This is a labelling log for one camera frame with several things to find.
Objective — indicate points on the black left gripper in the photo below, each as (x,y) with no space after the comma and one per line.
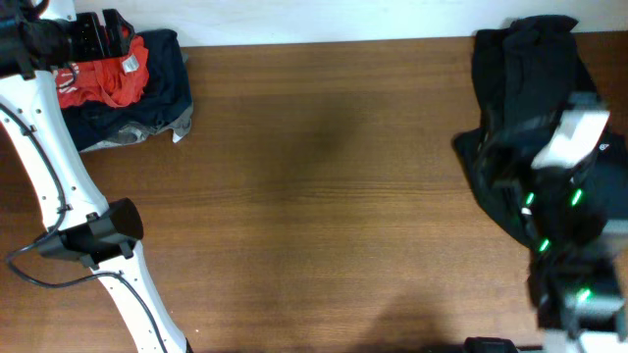
(98,48)

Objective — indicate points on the orange t-shirt with white print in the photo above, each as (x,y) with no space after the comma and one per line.
(116,82)

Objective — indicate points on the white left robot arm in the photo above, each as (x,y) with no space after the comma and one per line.
(38,37)

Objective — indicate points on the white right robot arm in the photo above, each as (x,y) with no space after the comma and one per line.
(578,299)

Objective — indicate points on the folded navy blue garment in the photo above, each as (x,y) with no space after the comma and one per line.
(123,100)

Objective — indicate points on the black t-shirt with white letters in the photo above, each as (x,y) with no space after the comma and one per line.
(543,163)

